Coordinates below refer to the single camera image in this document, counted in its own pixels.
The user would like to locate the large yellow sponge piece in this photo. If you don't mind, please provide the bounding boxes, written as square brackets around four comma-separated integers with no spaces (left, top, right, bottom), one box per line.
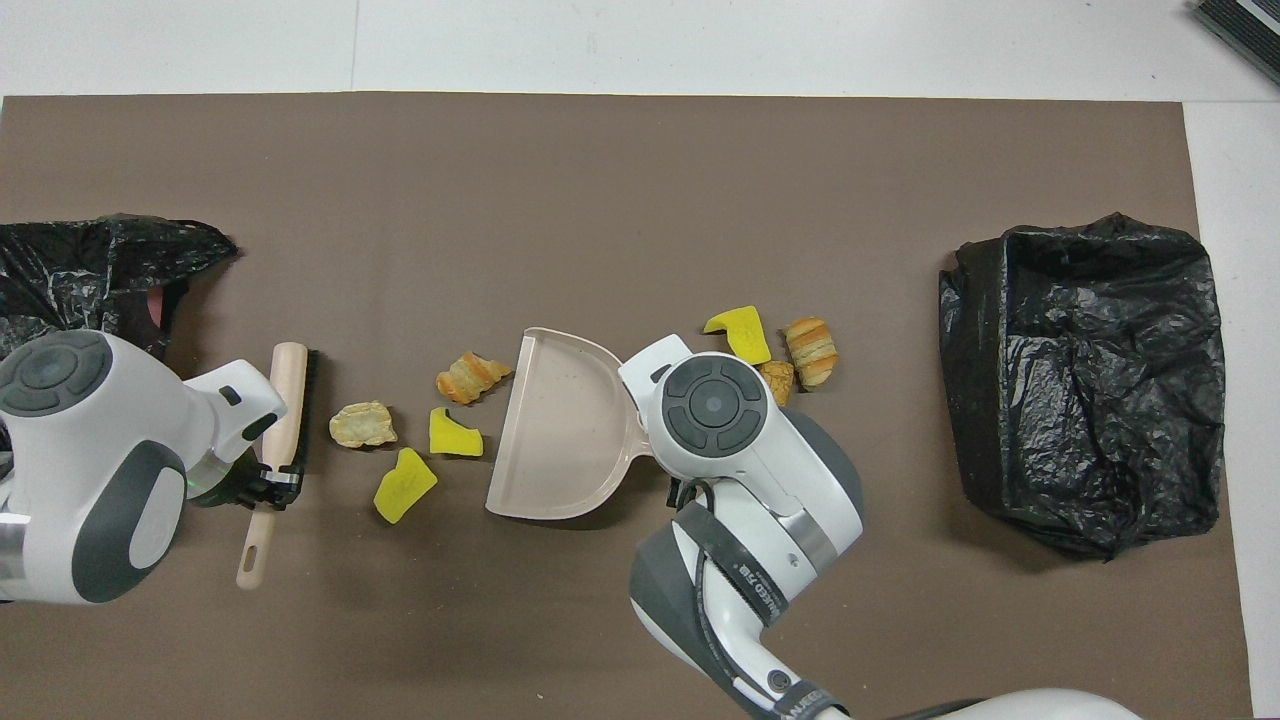
[372,447,439,525]

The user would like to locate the beige plastic dustpan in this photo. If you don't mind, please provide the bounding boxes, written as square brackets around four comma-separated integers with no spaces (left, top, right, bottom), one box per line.
[485,327,656,521]

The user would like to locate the striped bread roll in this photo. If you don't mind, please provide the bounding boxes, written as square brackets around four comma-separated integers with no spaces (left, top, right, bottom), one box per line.
[784,317,840,390]

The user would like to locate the pale bread piece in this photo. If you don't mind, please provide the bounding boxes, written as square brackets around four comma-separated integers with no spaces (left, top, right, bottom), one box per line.
[329,401,398,449]

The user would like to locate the notched yellow sponge piece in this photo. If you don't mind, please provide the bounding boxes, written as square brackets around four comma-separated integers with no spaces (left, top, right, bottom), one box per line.
[703,305,773,367]

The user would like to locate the orange striped croissant piece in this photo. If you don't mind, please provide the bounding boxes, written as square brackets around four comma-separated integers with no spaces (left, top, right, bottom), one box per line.
[436,351,513,406]

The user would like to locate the brown table mat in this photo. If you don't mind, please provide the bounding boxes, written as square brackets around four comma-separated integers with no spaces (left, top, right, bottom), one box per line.
[0,92,1256,720]

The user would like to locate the small yellow sponge piece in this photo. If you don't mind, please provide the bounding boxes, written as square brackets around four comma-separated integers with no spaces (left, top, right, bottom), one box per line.
[429,407,485,459]

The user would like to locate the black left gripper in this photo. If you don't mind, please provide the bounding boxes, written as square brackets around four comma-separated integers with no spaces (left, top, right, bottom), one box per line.
[192,456,304,511]

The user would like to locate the beige hand brush black bristles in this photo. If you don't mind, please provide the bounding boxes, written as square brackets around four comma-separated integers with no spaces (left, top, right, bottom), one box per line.
[236,342,319,591]

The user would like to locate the black bag lined bin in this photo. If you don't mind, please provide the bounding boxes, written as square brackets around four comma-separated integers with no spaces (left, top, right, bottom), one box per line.
[938,212,1228,561]

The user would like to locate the dark ribbed panel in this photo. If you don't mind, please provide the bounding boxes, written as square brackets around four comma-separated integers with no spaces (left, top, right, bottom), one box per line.
[1188,0,1280,89]

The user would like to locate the black bag bin showing pink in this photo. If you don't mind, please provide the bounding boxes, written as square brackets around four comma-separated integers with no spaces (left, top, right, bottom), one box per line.
[0,213,241,366]

